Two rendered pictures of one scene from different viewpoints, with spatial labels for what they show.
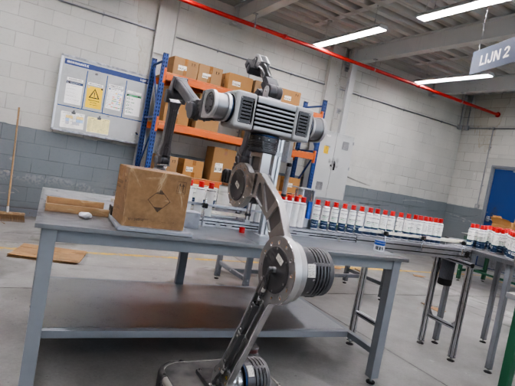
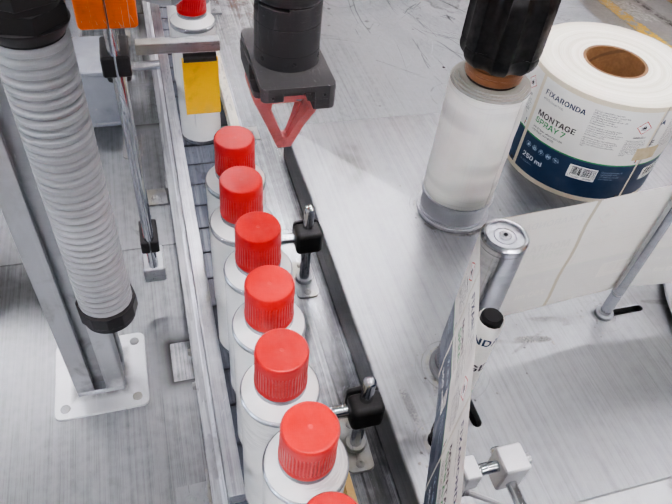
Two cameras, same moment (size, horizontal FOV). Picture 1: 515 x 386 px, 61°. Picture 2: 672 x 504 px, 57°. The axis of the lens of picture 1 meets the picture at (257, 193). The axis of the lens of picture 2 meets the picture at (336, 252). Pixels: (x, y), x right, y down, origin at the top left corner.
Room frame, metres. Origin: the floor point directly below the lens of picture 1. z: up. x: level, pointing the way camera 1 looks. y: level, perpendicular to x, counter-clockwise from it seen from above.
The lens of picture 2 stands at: (2.88, -0.37, 1.40)
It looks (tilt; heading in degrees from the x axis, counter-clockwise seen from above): 47 degrees down; 95
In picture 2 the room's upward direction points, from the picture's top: 7 degrees clockwise
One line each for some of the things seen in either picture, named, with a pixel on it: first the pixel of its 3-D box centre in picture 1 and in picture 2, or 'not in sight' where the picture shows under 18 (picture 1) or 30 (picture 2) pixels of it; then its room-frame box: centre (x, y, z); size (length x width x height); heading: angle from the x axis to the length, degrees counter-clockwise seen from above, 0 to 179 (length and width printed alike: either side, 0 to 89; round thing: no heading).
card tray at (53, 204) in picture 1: (77, 206); not in sight; (2.32, 0.93, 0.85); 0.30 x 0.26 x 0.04; 115
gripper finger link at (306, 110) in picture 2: not in sight; (282, 98); (2.77, 0.13, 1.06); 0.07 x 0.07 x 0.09; 26
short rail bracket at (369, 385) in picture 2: not in sight; (344, 417); (2.88, -0.10, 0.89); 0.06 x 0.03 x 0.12; 25
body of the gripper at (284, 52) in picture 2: not in sight; (287, 35); (2.77, 0.12, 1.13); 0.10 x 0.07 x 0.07; 116
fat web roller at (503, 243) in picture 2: not in sight; (475, 308); (2.98, -0.01, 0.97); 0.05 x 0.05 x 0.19
